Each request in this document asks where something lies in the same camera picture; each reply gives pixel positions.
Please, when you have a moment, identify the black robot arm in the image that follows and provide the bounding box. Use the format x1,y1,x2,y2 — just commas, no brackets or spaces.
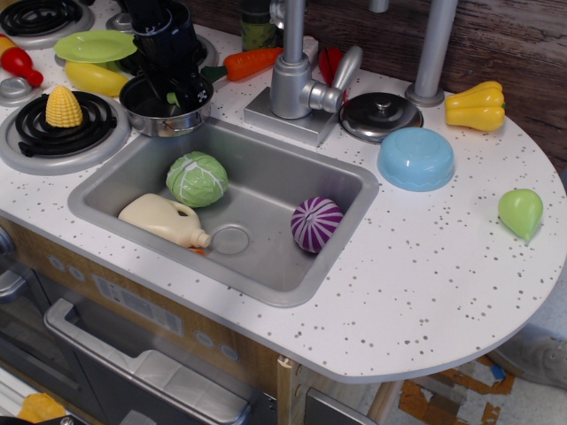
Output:
121,1,211,112

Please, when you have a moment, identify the back left stove burner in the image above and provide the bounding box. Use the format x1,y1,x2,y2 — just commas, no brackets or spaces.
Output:
1,0,95,50

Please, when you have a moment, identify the purple striped toy onion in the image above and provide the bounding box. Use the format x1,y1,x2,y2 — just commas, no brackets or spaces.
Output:
291,197,344,254

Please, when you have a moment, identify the grey toy sink basin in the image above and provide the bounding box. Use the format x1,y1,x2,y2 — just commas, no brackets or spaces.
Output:
68,119,379,307

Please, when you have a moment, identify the grey vertical support pole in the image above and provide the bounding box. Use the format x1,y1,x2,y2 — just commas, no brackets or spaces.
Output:
405,0,458,107

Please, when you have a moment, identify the light green toy pear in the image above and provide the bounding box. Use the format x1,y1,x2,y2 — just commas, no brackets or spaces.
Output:
498,189,543,243

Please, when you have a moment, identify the silver oven door handle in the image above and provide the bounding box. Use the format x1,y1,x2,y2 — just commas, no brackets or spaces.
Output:
43,298,252,424

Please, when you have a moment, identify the blue upturned plastic bowl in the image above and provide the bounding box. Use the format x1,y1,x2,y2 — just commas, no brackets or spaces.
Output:
377,127,454,192

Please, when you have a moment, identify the red toy tomato slice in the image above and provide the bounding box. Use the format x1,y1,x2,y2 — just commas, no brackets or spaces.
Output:
318,47,344,86

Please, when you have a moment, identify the front black stove burner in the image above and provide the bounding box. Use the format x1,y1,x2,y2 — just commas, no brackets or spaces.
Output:
1,91,130,176

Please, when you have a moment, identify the green toy broccoli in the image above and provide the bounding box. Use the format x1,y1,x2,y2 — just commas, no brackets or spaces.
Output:
167,92,180,107

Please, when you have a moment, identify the silver stove knob left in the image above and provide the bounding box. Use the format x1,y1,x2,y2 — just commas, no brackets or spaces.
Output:
0,77,43,107

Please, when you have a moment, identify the cream toy milk jug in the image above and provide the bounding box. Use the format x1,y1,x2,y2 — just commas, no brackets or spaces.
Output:
118,193,212,248

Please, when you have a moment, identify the silver stove knob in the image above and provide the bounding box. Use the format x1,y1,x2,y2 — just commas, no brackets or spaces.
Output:
105,12,133,35
0,77,43,107

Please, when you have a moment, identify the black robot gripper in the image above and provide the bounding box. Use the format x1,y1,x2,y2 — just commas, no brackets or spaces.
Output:
132,18,212,116

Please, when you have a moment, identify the yellow toy bell pepper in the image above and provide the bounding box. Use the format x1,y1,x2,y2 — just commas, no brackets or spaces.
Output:
445,81,506,132

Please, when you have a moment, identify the yellow toy banana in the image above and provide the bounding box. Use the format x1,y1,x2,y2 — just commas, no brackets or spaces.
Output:
65,61,128,97

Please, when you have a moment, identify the silver toy faucet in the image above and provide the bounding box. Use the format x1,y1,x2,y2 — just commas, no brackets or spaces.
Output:
244,0,362,147

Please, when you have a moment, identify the light green plastic plate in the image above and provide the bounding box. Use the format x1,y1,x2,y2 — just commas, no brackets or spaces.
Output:
54,30,137,64

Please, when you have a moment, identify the steel pot lid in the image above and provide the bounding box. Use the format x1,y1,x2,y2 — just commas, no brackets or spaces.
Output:
339,92,423,143

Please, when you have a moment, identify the silver stove knob back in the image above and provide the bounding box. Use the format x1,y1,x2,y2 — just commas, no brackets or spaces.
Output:
105,12,133,35

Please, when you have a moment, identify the small steel pan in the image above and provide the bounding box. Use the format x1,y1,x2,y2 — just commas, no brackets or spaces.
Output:
119,76,214,137

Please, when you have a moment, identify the yellow toy corn cob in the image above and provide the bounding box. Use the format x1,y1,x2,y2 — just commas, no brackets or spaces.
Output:
45,86,84,128

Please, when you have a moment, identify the yellow toy on floor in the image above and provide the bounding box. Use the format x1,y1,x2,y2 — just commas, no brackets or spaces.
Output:
17,393,66,423

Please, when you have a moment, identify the orange toy carrot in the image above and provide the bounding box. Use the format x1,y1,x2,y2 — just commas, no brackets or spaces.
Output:
201,47,284,82

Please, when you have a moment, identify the green toy jar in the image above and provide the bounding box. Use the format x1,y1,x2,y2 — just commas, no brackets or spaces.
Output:
240,0,283,51

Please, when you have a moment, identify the red toy ketchup bottle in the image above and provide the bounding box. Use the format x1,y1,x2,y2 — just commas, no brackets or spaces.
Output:
1,35,43,87

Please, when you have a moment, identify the green toy cabbage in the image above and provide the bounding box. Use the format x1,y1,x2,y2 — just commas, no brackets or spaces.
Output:
166,151,229,208

